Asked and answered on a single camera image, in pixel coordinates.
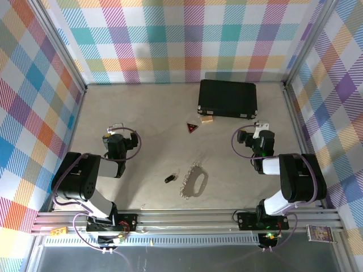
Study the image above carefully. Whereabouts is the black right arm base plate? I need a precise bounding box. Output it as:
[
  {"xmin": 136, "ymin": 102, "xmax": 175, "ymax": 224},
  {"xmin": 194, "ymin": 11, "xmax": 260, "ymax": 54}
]
[{"xmin": 237, "ymin": 211, "xmax": 290, "ymax": 231}]

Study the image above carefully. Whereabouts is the black hard case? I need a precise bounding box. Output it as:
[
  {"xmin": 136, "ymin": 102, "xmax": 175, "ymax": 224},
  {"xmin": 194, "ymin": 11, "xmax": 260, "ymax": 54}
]
[{"xmin": 197, "ymin": 79, "xmax": 258, "ymax": 119}]

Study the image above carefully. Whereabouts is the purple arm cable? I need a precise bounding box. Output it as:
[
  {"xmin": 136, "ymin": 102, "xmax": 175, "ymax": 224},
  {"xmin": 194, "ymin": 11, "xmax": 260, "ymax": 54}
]
[
  {"xmin": 52, "ymin": 127, "xmax": 142, "ymax": 254},
  {"xmin": 231, "ymin": 124, "xmax": 318, "ymax": 253}
]

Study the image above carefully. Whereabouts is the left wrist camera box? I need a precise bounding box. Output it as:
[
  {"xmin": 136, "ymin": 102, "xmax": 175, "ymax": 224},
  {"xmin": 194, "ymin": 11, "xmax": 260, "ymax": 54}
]
[{"xmin": 106, "ymin": 122, "xmax": 125, "ymax": 135}]

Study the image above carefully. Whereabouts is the aluminium side rail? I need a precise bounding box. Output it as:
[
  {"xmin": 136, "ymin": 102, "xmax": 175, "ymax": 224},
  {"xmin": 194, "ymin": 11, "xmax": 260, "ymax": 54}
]
[{"xmin": 282, "ymin": 83, "xmax": 340, "ymax": 212}]

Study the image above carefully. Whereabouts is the colourful picture card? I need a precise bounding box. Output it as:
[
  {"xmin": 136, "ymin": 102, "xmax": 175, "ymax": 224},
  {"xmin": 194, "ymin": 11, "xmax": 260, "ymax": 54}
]
[{"xmin": 306, "ymin": 224, "xmax": 336, "ymax": 243}]

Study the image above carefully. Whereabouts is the small black controller board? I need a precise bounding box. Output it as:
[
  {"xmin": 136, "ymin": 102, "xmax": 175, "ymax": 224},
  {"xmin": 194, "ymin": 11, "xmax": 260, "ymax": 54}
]
[
  {"xmin": 97, "ymin": 232, "xmax": 126, "ymax": 246},
  {"xmin": 259, "ymin": 231, "xmax": 281, "ymax": 247}
]

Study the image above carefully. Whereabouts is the grey slotted cable duct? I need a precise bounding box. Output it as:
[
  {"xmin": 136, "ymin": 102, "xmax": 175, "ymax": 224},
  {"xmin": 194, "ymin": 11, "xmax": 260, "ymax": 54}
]
[{"xmin": 42, "ymin": 233, "xmax": 261, "ymax": 247}]

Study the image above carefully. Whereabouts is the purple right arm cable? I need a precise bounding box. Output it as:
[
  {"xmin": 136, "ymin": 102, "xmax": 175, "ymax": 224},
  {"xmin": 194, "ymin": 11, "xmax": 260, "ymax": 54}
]
[{"xmin": 231, "ymin": 124, "xmax": 318, "ymax": 253}]

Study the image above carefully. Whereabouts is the black key with silver ring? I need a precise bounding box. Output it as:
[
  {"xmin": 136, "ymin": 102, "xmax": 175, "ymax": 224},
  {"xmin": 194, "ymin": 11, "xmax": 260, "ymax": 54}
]
[{"xmin": 164, "ymin": 169, "xmax": 182, "ymax": 184}]

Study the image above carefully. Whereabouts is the aluminium frame rail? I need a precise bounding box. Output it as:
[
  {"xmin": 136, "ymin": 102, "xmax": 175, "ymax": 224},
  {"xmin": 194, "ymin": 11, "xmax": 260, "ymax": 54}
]
[{"xmin": 31, "ymin": 209, "xmax": 345, "ymax": 236}]

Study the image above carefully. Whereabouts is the silver keyring plate with rings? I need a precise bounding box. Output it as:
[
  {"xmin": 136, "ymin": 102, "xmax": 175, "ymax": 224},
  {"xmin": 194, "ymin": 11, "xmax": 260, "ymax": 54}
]
[{"xmin": 179, "ymin": 161, "xmax": 210, "ymax": 201}]

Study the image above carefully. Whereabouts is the aluminium corner post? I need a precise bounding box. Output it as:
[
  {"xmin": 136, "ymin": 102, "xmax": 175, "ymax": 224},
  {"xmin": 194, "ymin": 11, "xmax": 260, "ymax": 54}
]
[
  {"xmin": 282, "ymin": 0, "xmax": 343, "ymax": 90},
  {"xmin": 27, "ymin": 0, "xmax": 88, "ymax": 93}
]

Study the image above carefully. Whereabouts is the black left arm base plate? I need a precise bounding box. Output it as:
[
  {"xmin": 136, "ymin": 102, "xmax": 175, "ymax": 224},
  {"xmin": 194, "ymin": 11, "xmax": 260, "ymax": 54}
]
[{"xmin": 86, "ymin": 212, "xmax": 139, "ymax": 232}]

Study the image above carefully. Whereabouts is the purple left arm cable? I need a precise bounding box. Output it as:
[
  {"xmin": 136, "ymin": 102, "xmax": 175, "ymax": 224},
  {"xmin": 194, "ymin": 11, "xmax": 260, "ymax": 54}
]
[{"xmin": 52, "ymin": 127, "xmax": 142, "ymax": 254}]

